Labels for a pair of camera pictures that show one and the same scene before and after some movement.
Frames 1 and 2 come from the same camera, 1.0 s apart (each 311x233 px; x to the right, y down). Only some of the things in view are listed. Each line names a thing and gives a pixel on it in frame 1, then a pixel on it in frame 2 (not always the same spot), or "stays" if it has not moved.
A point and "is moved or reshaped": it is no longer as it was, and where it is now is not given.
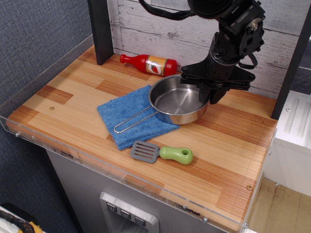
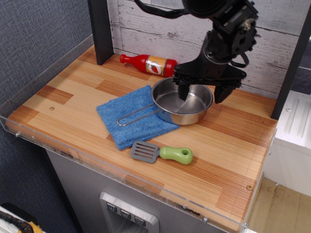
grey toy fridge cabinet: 84,183 stays
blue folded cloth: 129,118 stays
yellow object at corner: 37,228 stays
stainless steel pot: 176,103 is moved or reshaped
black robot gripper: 210,73 -> 208,69
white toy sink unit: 288,161 stays
